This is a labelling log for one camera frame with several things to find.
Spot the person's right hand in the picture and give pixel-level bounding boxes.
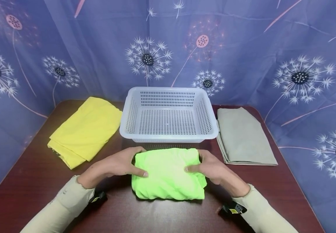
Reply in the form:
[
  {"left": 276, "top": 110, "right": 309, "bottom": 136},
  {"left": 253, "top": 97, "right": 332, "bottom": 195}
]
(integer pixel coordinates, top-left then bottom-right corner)
[{"left": 184, "top": 149, "right": 251, "bottom": 198}]

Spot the person's right forearm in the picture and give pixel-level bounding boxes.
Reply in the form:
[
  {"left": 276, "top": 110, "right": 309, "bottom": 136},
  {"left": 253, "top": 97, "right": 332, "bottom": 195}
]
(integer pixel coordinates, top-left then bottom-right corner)
[{"left": 232, "top": 184, "right": 299, "bottom": 233}]

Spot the folded beige cloth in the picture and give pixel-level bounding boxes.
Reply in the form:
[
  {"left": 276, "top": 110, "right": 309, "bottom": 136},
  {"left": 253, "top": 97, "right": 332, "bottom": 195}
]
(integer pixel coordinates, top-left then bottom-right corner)
[{"left": 216, "top": 107, "right": 278, "bottom": 166}]

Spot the black wrist band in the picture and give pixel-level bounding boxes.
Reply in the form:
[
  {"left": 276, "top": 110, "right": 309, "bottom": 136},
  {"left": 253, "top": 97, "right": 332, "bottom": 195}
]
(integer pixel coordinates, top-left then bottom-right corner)
[
  {"left": 220, "top": 201, "right": 248, "bottom": 216},
  {"left": 88, "top": 190, "right": 108, "bottom": 205}
]

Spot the person's left hand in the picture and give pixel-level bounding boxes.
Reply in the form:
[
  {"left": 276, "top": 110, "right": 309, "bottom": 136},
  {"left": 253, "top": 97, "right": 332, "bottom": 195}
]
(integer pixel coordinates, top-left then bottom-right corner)
[{"left": 77, "top": 146, "right": 149, "bottom": 189}]

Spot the folded yellow cloth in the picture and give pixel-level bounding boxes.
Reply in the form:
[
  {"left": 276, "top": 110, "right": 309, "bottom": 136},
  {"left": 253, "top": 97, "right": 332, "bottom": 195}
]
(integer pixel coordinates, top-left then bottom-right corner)
[{"left": 47, "top": 96, "right": 123, "bottom": 170}]

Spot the neon green cloth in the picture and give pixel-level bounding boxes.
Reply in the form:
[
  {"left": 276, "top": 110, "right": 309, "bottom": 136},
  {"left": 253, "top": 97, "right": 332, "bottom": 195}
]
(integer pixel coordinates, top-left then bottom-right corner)
[{"left": 131, "top": 148, "right": 208, "bottom": 200}]

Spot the white perforated plastic basket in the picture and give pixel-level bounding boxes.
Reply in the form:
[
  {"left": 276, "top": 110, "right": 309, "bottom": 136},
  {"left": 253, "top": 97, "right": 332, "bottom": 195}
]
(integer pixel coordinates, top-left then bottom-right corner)
[{"left": 119, "top": 87, "right": 219, "bottom": 143}]

